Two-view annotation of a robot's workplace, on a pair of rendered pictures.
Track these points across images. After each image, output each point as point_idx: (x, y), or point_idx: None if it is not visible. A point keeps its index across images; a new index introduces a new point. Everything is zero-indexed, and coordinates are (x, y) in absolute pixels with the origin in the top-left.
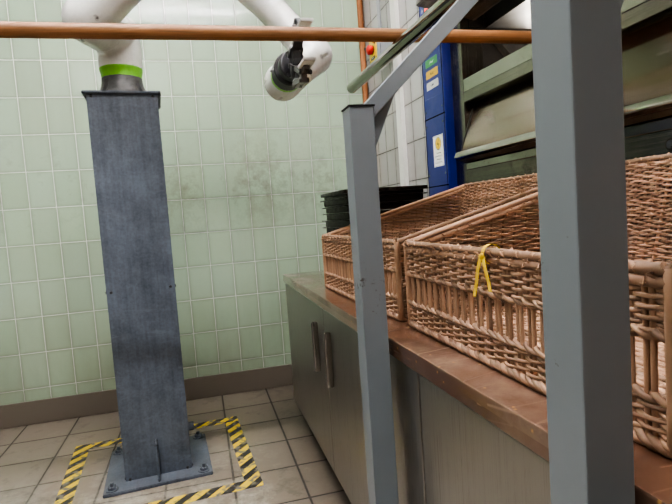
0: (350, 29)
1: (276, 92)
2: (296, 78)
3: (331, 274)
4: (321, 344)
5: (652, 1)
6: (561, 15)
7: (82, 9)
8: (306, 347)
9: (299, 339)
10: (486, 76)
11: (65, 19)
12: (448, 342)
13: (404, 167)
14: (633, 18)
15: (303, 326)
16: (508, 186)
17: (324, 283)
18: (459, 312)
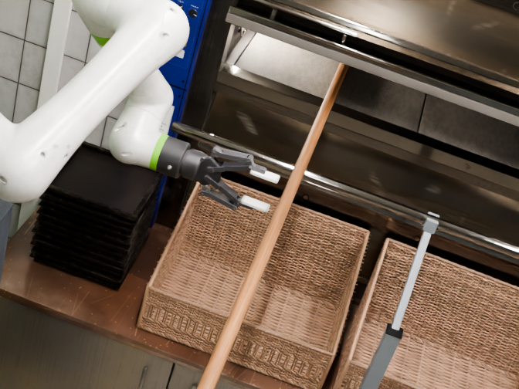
0: (300, 181)
1: (138, 165)
2: (208, 188)
3: (164, 324)
4: (151, 383)
5: (438, 164)
6: None
7: (51, 179)
8: (76, 370)
9: (39, 356)
10: (259, 93)
11: (25, 195)
12: None
13: (56, 82)
14: (422, 163)
15: (71, 352)
16: (273, 204)
17: (108, 311)
18: None
